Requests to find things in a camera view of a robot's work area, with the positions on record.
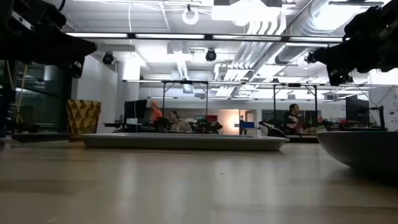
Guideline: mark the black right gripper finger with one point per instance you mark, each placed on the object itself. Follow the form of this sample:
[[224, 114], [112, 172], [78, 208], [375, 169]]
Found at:
[[339, 57]]

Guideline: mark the light grey rectangular tray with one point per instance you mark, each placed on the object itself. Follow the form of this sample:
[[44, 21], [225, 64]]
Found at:
[[183, 141]]

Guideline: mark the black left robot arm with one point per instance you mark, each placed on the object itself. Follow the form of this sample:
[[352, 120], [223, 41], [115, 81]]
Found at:
[[6, 105]]

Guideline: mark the blue round plate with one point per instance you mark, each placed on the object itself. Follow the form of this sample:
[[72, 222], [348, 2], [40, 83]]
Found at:
[[363, 149]]

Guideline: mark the black overhead frame beam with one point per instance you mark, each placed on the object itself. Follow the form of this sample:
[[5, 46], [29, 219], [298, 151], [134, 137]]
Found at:
[[208, 37]]

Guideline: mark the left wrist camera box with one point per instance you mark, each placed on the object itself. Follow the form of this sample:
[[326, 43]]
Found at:
[[77, 69]]

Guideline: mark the dark glass cabinet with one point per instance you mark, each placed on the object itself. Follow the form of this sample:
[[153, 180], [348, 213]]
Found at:
[[43, 99]]

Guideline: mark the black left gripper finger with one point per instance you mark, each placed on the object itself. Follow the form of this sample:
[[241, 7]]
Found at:
[[68, 49]]

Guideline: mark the black round ceiling spotlight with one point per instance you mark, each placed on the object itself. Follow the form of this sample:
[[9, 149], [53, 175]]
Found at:
[[211, 55], [108, 58], [310, 58]]

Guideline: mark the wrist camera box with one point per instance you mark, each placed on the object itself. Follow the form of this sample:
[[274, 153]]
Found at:
[[77, 69], [337, 77]]

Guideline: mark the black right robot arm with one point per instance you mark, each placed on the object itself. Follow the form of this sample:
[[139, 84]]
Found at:
[[392, 7]]

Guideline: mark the brown gold triangle-patterned cup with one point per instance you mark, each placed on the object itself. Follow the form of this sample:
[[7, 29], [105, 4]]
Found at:
[[83, 116]]

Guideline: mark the black background workcell frame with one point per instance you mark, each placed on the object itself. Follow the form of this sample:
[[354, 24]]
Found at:
[[316, 102], [163, 99]]

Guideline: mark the blue box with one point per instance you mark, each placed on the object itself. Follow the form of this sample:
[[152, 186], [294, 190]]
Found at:
[[247, 125]]

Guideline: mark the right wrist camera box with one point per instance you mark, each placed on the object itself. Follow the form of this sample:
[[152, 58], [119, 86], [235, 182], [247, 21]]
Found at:
[[337, 77]]

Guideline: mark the black computer monitor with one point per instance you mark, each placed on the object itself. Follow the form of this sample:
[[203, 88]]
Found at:
[[357, 109], [135, 109]]

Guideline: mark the person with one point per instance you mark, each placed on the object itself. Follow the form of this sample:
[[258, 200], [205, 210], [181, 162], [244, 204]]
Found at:
[[179, 124], [155, 112], [292, 120]]

